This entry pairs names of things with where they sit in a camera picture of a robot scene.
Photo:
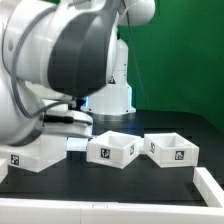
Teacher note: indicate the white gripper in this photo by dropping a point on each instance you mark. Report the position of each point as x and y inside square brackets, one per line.
[68, 124]

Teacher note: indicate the large white drawer cabinet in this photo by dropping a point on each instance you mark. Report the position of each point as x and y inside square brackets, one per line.
[37, 156]

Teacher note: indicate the white drawer box front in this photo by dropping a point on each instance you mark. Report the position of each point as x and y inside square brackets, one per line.
[111, 159]

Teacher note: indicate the white drawer box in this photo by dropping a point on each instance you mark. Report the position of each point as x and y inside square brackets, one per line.
[111, 159]
[170, 150]

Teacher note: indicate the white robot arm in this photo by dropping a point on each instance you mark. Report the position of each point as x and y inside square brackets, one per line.
[51, 54]

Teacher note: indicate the white marker plate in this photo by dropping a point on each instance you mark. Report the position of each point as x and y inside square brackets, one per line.
[76, 144]

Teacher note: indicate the white left fence block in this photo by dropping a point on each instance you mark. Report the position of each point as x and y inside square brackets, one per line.
[3, 169]

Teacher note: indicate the white front fence rail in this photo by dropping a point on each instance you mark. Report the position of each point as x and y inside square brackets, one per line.
[20, 211]

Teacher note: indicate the white fence rail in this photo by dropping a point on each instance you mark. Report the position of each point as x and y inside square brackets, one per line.
[20, 211]
[210, 190]

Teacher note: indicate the white right fence rail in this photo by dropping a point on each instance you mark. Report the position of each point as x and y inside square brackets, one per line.
[210, 190]

